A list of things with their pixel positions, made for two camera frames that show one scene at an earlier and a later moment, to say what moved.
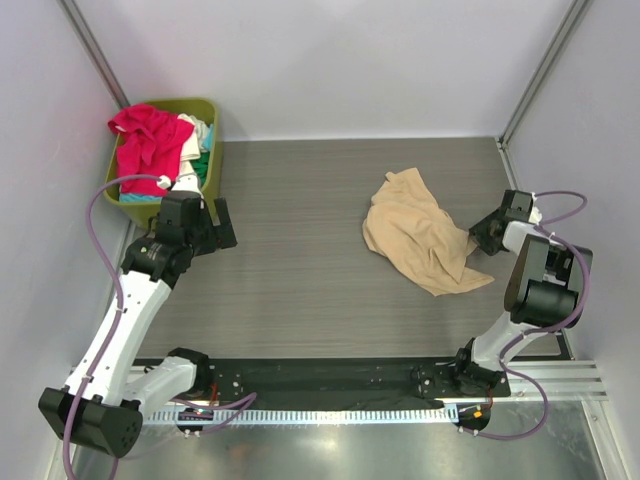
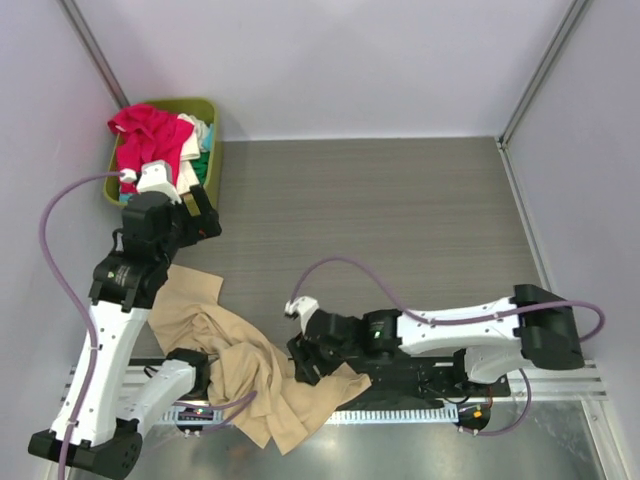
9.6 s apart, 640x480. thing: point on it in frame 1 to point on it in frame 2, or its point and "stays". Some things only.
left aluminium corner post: (74, 15) stays
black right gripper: (479, 231) to (301, 351)
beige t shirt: (411, 231) to (186, 315)
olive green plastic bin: (143, 211) stays
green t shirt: (201, 165) stays
